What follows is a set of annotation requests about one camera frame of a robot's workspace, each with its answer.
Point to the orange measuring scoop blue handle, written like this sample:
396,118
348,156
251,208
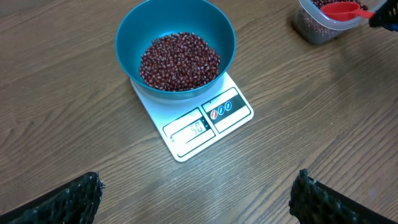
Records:
345,11

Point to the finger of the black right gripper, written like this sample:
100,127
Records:
385,16

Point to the red adzuki beans in bowl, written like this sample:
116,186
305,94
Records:
179,62

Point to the teal blue bowl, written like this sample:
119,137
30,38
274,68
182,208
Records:
152,19

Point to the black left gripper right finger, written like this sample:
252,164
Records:
312,202

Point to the white digital kitchen scale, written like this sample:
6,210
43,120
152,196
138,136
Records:
190,126

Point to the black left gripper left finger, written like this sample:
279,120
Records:
77,201

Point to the red adzuki beans in container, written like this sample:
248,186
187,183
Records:
311,26

